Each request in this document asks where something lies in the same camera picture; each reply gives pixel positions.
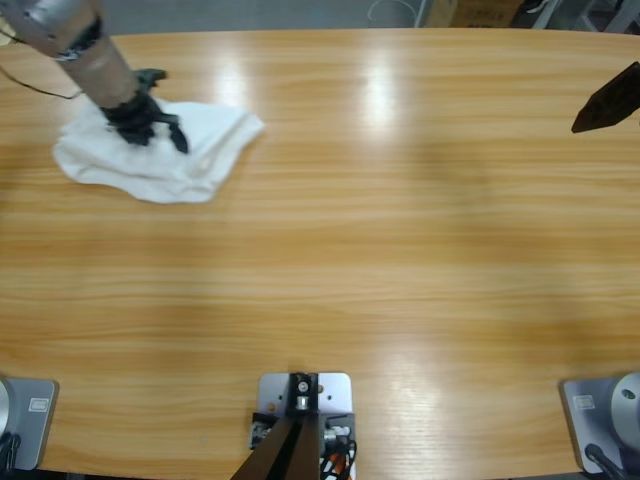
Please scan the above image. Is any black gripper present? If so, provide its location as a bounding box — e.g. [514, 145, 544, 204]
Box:
[99, 92, 191, 155]

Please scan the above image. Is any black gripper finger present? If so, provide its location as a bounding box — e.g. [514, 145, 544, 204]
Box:
[570, 60, 640, 135]

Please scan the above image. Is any white T-shirt with black print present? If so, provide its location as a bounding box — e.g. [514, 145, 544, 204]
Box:
[52, 99, 266, 205]

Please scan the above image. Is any brown cardboard box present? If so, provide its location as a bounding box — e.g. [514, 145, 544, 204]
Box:
[429, 0, 516, 29]

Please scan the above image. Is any white mounting block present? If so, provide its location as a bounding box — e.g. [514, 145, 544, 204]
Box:
[257, 371, 354, 480]

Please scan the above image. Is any black clamp with silver fittings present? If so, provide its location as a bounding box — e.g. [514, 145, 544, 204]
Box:
[251, 410, 357, 451]

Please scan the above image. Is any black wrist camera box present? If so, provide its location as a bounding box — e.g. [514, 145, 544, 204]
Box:
[132, 68, 170, 96]

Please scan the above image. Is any grey metal frame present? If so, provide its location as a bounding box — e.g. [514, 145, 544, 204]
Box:
[519, 0, 640, 35]

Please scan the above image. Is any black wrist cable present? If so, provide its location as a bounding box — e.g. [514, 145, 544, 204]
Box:
[0, 27, 84, 100]

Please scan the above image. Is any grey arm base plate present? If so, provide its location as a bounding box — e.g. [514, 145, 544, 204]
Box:
[558, 370, 640, 475]
[0, 377, 60, 471]

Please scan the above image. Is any dark camera post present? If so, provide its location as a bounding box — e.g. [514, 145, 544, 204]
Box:
[234, 372, 322, 480]

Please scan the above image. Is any black base cable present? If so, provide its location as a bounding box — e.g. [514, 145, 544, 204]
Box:
[0, 432, 22, 471]
[584, 442, 629, 480]

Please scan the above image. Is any orange and black cable bundle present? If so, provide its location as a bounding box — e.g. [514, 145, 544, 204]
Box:
[319, 439, 359, 480]

